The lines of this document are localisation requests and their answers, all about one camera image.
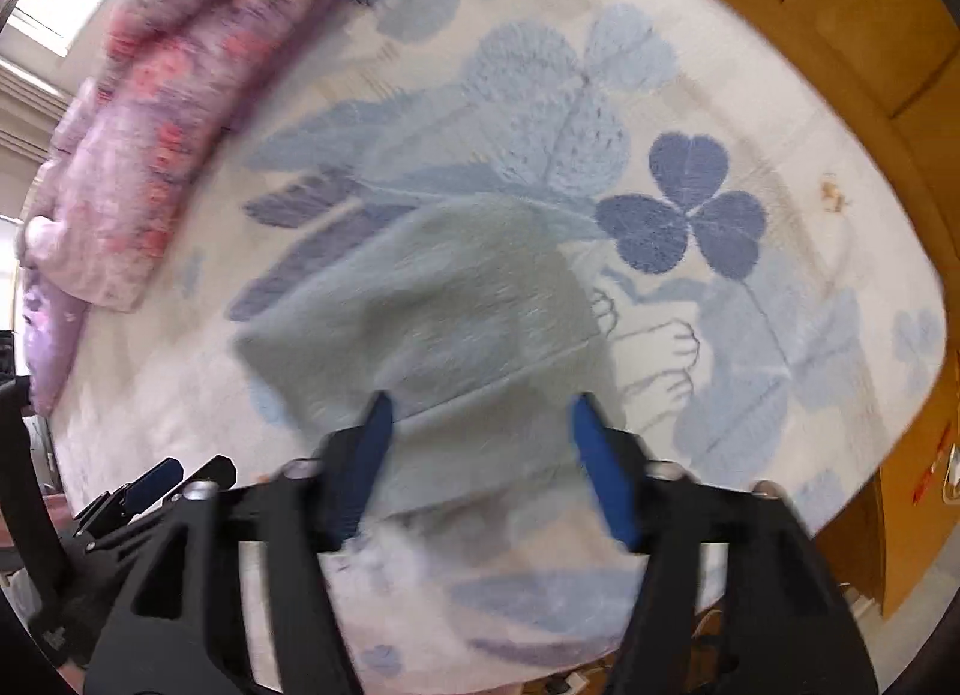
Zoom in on wooden nightstand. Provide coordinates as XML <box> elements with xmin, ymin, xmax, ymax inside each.
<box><xmin>815</xmin><ymin>353</ymin><xmax>958</xmax><ymax>619</ymax></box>

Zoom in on grey zip hoodie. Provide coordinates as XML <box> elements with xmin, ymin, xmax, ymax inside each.
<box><xmin>235</xmin><ymin>197</ymin><xmax>623</xmax><ymax>567</ymax></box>

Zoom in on purple floral quilt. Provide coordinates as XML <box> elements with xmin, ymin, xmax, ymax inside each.
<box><xmin>16</xmin><ymin>0</ymin><xmax>340</xmax><ymax>416</ymax></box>

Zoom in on floral patterned bed sheet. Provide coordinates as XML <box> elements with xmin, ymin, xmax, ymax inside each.
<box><xmin>52</xmin><ymin>0</ymin><xmax>947</xmax><ymax>693</ymax></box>

